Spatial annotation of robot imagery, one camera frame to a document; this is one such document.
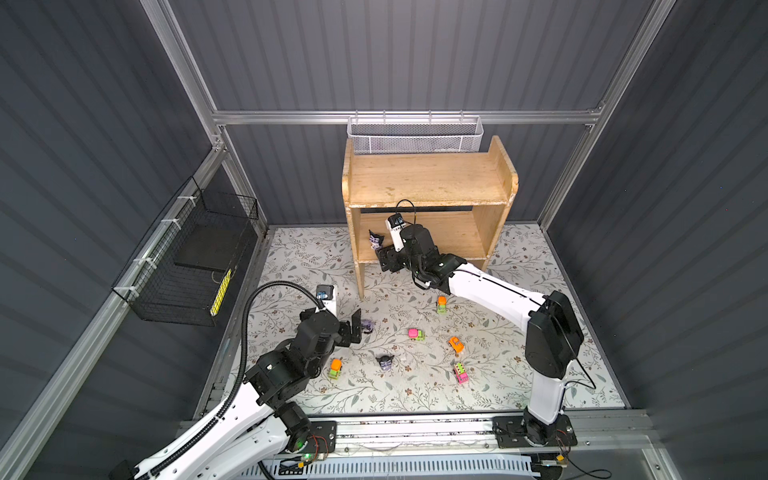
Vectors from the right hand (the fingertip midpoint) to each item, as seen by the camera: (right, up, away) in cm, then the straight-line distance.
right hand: (391, 247), depth 86 cm
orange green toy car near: (-15, -33, -2) cm, 37 cm away
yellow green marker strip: (-40, -11, -17) cm, 45 cm away
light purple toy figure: (-7, -23, +3) cm, 24 cm away
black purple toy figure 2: (-4, +2, -3) cm, 6 cm away
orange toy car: (+20, -29, +3) cm, 35 cm away
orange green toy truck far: (+16, -18, +10) cm, 26 cm away
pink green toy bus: (+19, -35, -4) cm, 41 cm away
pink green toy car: (+8, -26, +3) cm, 28 cm away
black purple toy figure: (-2, -32, -5) cm, 32 cm away
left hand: (-12, -16, -13) cm, 24 cm away
